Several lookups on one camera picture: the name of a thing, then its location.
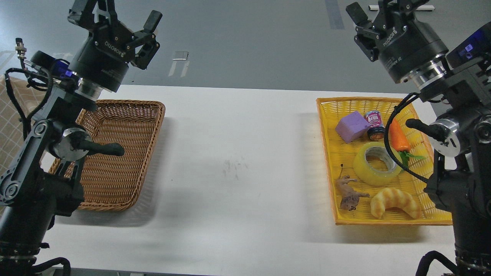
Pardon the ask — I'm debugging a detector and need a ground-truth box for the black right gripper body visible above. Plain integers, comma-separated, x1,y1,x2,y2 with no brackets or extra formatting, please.
378,18,448,84

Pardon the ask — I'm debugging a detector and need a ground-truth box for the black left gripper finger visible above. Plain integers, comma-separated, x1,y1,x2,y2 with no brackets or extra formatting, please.
68,0,115,32
133,10,163,70

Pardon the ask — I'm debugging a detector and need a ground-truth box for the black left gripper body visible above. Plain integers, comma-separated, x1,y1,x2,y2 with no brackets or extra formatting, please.
69,21,140,92

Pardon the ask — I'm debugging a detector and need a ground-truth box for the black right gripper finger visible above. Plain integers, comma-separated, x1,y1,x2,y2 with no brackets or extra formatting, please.
378,0,429,24
346,2,384,62

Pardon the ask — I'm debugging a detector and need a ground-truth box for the yellow tape roll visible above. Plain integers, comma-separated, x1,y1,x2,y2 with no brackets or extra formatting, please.
353,142,402,187

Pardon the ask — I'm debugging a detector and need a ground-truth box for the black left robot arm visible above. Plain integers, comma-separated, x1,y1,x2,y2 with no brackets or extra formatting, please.
1,0,162,276

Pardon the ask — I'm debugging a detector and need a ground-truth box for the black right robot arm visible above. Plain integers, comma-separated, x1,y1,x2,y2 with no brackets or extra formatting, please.
346,0,491,276

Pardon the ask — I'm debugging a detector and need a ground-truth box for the beige checkered cloth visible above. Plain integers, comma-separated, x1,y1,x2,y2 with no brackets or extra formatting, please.
0,74,45,175

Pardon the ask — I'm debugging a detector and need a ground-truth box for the small pink can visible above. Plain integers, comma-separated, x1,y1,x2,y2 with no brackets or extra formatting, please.
364,110,386,141

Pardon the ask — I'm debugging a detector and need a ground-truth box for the purple foam block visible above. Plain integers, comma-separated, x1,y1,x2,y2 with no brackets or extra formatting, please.
335,111,370,143

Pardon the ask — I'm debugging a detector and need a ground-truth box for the orange toy carrot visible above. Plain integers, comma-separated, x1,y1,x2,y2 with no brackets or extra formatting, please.
389,119,425,166

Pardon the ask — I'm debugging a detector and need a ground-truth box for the brown wicker basket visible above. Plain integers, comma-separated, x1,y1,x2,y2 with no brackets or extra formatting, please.
49,100,166,212

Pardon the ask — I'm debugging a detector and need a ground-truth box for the yellow plastic basket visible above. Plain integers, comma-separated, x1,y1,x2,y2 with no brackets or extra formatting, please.
317,96,452,225

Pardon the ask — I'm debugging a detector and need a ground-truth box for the toy croissant bread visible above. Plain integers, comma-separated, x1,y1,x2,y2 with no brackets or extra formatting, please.
370,187,421,219

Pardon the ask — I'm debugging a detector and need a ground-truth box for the brown toy lion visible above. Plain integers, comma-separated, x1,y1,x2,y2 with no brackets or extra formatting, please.
335,164,370,211

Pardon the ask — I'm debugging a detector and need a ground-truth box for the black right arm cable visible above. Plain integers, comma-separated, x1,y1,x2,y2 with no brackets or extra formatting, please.
384,92,430,184

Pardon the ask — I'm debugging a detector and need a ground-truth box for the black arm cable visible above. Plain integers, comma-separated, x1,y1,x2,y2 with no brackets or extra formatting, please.
384,92,430,184
4,38,77,138

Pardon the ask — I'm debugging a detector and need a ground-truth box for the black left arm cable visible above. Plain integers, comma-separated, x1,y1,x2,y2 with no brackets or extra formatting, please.
4,38,77,138

